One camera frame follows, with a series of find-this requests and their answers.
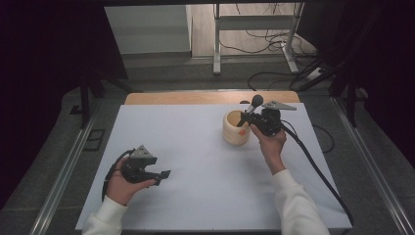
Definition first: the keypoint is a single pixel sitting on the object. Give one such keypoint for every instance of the white table mat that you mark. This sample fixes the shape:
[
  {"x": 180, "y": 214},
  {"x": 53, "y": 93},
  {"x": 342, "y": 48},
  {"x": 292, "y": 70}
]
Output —
[{"x": 202, "y": 169}]

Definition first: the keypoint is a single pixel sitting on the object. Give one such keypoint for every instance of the black metal stand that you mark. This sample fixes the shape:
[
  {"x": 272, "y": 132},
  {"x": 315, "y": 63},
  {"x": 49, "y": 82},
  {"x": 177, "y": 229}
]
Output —
[
  {"x": 85, "y": 98},
  {"x": 350, "y": 98}
]

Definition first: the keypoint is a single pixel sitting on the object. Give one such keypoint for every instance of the person's left hand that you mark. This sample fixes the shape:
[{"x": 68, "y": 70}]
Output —
[{"x": 119, "y": 189}]

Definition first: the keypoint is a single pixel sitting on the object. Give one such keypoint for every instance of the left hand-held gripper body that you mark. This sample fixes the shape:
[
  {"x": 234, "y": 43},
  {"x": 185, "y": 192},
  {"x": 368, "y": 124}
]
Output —
[{"x": 137, "y": 163}]

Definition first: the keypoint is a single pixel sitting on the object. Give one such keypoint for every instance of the white cabinet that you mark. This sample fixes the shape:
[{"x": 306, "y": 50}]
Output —
[{"x": 147, "y": 29}]

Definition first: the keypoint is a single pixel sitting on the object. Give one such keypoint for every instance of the black makeup brush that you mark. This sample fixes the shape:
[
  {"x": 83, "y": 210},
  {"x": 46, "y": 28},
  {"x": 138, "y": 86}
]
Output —
[{"x": 257, "y": 100}]

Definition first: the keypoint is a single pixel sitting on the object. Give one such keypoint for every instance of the white power strip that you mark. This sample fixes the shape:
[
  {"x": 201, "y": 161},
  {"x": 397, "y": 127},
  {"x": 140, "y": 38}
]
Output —
[{"x": 314, "y": 73}]

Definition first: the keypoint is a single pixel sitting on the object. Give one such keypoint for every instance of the white metal stand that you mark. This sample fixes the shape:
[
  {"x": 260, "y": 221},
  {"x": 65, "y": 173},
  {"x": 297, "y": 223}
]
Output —
[{"x": 217, "y": 39}]

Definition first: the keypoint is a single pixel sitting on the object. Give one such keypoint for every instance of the beige wooden cup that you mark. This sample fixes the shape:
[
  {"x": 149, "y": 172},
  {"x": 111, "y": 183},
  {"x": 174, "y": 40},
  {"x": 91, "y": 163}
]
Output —
[{"x": 232, "y": 134}]

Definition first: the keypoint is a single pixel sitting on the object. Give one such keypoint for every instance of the aluminium floor rail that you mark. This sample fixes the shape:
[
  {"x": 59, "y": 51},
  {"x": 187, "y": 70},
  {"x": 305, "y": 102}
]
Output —
[
  {"x": 372, "y": 163},
  {"x": 62, "y": 179}
]

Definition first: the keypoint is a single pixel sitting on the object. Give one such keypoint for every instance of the person's right hand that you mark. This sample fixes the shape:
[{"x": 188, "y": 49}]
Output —
[{"x": 272, "y": 147}]

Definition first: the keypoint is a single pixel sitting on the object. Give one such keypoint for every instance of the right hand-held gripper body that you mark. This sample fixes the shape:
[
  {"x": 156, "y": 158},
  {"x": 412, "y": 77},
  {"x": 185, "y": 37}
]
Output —
[{"x": 269, "y": 122}]

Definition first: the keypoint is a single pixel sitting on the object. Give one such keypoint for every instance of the black floor plate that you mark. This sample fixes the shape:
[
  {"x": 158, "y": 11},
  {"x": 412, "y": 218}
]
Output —
[{"x": 94, "y": 139}]

